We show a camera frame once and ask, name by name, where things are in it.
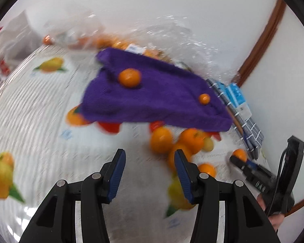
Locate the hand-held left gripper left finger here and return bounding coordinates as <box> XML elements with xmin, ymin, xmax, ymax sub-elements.
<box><xmin>20</xmin><ymin>148</ymin><xmax>126</xmax><ymax>243</ymax></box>

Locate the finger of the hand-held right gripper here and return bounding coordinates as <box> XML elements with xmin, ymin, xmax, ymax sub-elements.
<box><xmin>246</xmin><ymin>159</ymin><xmax>262</xmax><ymax>170</ymax></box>
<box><xmin>229</xmin><ymin>156</ymin><xmax>249</xmax><ymax>173</ymax></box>

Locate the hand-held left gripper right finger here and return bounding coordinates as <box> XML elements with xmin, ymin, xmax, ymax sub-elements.
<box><xmin>174</xmin><ymin>149</ymin><xmax>282</xmax><ymax>243</ymax></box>

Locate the small yellow-green citrus fruit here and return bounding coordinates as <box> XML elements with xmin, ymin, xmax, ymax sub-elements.
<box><xmin>202</xmin><ymin>137</ymin><xmax>215</xmax><ymax>152</ymax></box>

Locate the orange mandarin with stem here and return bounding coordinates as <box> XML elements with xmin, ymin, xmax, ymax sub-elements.
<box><xmin>179</xmin><ymin>128</ymin><xmax>208</xmax><ymax>155</ymax></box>

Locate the large orange mandarin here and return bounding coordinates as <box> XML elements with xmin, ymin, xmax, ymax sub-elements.
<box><xmin>118</xmin><ymin>68</ymin><xmax>142</xmax><ymax>88</ymax></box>

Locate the person's right hand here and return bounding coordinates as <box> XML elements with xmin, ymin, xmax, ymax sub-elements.
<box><xmin>257</xmin><ymin>194</ymin><xmax>285</xmax><ymax>232</ymax></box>

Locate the brown wooden baseboard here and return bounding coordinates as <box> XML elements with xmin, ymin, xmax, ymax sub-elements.
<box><xmin>285</xmin><ymin>195</ymin><xmax>304</xmax><ymax>218</ymax></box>

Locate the grey checked blanket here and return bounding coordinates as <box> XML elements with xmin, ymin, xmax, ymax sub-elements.
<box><xmin>205</xmin><ymin>78</ymin><xmax>265</xmax><ymax>160</ymax></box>

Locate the blue tissue pack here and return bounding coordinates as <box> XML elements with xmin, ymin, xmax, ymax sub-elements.
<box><xmin>224</xmin><ymin>82</ymin><xmax>252</xmax><ymax>119</ymax></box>

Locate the purple towel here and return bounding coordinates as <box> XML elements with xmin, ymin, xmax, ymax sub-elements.
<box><xmin>80</xmin><ymin>47</ymin><xmax>233</xmax><ymax>132</ymax></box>

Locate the crumpled clear plastic bag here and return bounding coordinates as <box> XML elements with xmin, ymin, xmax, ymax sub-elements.
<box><xmin>132</xmin><ymin>15</ymin><xmax>241</xmax><ymax>81</ymax></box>

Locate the clear bag of mandarins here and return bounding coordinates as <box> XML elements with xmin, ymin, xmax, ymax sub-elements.
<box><xmin>42</xmin><ymin>15</ymin><xmax>132</xmax><ymax>51</ymax></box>

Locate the red packet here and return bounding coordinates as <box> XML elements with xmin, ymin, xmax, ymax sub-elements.
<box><xmin>0</xmin><ymin>56</ymin><xmax>13</xmax><ymax>76</ymax></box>

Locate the white plastic bag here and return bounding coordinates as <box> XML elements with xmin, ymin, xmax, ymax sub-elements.
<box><xmin>0</xmin><ymin>10</ymin><xmax>45</xmax><ymax>64</ymax></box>

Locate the black cable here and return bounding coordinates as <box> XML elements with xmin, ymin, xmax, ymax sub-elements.
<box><xmin>267</xmin><ymin>148</ymin><xmax>290</xmax><ymax>212</ymax></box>

